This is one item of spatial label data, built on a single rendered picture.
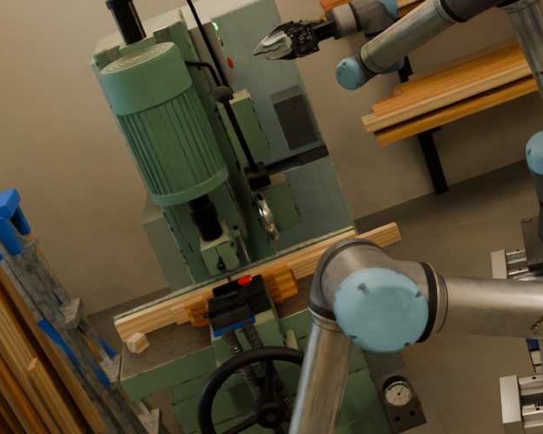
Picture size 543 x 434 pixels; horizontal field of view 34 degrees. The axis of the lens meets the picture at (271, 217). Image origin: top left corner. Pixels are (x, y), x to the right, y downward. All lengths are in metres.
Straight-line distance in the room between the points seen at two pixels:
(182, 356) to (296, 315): 0.26
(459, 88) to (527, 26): 1.90
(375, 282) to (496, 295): 0.20
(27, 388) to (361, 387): 1.59
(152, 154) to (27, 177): 2.61
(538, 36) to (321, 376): 0.95
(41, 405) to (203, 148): 1.69
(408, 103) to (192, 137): 2.12
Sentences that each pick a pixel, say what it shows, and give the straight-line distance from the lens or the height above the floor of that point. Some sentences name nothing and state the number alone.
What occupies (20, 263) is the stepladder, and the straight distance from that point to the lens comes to 2.70.
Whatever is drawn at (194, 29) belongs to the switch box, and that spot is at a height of 1.47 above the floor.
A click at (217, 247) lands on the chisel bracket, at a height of 1.06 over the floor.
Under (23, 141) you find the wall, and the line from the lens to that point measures 4.39.
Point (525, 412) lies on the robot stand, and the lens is 1.66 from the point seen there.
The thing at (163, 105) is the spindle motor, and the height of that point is 1.41.
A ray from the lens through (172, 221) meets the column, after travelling 2.18.
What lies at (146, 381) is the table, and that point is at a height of 0.88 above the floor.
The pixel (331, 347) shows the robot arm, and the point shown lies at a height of 1.09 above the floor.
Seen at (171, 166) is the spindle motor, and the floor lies 1.28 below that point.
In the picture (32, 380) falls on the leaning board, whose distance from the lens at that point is 3.34.
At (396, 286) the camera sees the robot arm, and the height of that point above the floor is 1.23.
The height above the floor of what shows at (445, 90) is 0.62.
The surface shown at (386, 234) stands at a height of 0.93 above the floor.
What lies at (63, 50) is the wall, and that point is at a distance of 4.25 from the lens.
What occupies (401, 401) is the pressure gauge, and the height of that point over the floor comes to 0.64.
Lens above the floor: 1.80
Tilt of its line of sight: 22 degrees down
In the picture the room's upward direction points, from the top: 22 degrees counter-clockwise
